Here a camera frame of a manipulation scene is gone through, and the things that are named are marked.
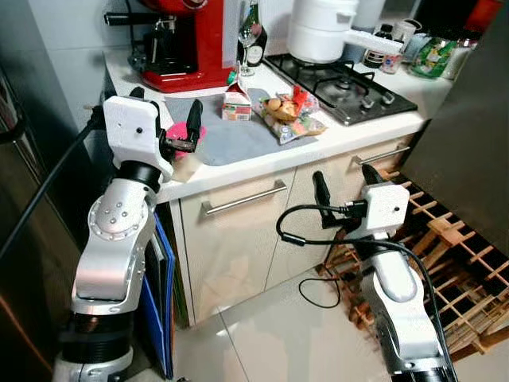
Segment small pink label jar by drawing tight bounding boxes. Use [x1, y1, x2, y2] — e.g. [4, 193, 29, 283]
[380, 49, 403, 75]

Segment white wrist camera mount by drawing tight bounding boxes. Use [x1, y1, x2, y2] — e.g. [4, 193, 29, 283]
[103, 95, 176, 184]
[348, 182, 411, 241]

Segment blue flat boards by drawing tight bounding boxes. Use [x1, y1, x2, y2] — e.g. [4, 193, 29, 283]
[137, 209, 177, 380]

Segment short silver cabinet handle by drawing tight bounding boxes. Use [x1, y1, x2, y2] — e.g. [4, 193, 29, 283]
[352, 143, 414, 168]

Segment dark steel fridge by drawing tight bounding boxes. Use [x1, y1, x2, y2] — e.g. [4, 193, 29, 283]
[0, 0, 108, 382]

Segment grey counter mat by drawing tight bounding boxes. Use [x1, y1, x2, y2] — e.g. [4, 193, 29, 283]
[161, 86, 321, 167]

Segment dark wine bottle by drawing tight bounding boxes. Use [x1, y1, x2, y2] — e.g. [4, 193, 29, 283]
[241, 0, 270, 69]

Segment red coffee machine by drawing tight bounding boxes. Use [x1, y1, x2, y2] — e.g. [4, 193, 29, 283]
[105, 0, 236, 94]

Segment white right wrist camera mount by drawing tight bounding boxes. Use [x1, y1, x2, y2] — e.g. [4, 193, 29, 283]
[348, 182, 411, 241]

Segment green snack packet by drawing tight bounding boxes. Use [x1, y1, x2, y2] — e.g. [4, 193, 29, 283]
[409, 35, 460, 80]

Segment long silver cabinet handle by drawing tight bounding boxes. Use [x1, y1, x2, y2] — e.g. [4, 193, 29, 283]
[200, 179, 289, 216]

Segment dark grey panel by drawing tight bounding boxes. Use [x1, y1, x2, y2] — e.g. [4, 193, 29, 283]
[396, 0, 509, 257]

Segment grey canister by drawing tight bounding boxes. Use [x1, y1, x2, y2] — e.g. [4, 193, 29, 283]
[352, 0, 388, 31]

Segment wooden wine rack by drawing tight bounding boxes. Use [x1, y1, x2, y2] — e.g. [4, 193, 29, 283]
[321, 166, 509, 363]

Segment white mug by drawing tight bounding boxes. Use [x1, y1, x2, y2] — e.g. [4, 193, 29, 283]
[393, 19, 424, 57]

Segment small white red carton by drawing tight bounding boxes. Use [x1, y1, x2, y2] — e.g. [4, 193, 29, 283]
[220, 70, 255, 123]

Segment thin black floor cable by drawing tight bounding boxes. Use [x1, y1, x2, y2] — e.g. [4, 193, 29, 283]
[297, 239, 356, 310]

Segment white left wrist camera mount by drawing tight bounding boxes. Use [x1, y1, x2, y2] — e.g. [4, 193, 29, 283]
[103, 95, 176, 184]

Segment clear wine glass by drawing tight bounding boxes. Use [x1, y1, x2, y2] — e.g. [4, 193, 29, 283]
[236, 20, 262, 78]

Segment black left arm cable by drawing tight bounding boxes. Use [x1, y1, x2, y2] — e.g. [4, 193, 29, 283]
[0, 107, 108, 263]

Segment dark sauce bottle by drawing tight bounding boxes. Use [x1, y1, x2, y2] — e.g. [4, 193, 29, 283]
[364, 23, 398, 69]

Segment black gas hob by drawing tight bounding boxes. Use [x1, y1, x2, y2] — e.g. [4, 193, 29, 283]
[264, 53, 419, 127]

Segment white pot with handle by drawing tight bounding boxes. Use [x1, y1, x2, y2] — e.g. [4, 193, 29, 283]
[286, 0, 404, 65]

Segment pink sponge cloth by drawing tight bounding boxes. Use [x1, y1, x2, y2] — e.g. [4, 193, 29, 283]
[164, 119, 208, 154]

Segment clear bag of produce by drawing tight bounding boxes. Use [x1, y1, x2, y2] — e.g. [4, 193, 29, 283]
[258, 85, 328, 146]

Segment white kitchen cabinet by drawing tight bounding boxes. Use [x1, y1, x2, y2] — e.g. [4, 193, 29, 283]
[103, 48, 434, 329]

